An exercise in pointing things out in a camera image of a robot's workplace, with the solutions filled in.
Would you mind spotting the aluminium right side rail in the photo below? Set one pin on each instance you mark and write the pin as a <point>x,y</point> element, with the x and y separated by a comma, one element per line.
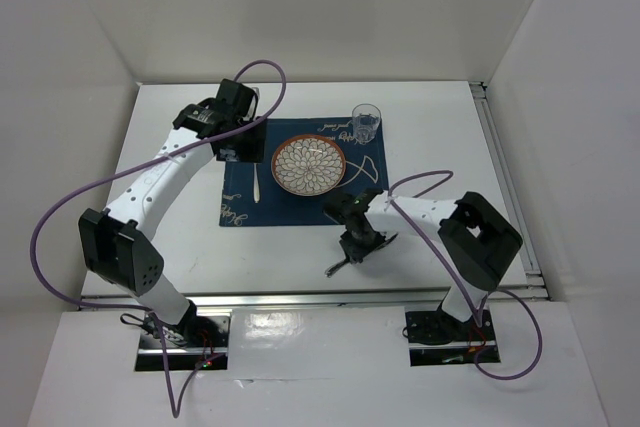
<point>535,279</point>

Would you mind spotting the aluminium rail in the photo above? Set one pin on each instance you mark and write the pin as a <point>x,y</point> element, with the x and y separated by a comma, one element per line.
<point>531,293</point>
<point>535,279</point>

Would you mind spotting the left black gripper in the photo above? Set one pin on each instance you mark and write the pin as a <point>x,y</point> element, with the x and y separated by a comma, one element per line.
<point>253,152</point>

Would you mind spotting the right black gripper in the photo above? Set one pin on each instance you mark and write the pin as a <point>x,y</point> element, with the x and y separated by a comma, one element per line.
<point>359,253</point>

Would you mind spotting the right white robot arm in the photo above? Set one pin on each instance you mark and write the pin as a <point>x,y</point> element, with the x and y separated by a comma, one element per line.
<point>472,239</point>

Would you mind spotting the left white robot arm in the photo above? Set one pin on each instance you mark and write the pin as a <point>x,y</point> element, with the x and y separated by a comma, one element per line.
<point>117,240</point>

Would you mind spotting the blue fish placemat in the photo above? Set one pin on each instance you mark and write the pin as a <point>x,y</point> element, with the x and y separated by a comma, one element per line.
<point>366,168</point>

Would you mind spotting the silver table knife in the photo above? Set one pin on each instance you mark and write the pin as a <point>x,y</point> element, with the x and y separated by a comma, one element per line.
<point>332,270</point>

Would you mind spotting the floral ceramic plate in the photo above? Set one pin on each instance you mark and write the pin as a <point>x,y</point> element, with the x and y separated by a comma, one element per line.
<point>308,165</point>

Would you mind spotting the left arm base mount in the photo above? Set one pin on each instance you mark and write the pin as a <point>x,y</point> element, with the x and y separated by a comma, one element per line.
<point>209,346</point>

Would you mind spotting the silver fork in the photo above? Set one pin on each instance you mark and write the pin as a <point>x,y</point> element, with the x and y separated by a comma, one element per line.
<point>256,184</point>

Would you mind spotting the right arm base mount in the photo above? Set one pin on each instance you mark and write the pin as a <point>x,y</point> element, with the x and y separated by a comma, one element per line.
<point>435,339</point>

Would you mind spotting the aluminium front rail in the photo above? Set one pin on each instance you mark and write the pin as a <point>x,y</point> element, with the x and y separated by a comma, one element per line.
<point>531,293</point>

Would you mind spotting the clear drinking glass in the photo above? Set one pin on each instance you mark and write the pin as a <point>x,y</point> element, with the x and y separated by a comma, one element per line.
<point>366,119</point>

